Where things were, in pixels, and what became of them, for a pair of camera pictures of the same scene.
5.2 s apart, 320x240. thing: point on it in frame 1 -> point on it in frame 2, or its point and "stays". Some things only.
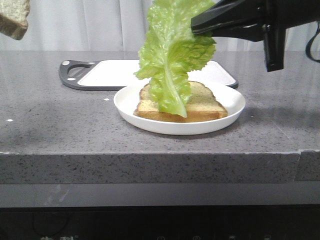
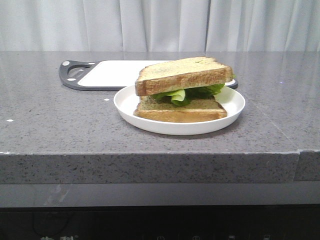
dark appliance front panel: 258,222 stays
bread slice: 203,105 stays
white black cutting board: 82,75 stays
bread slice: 13,18 -> 182,74
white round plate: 126,100 stays
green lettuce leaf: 170,52 -> 184,98
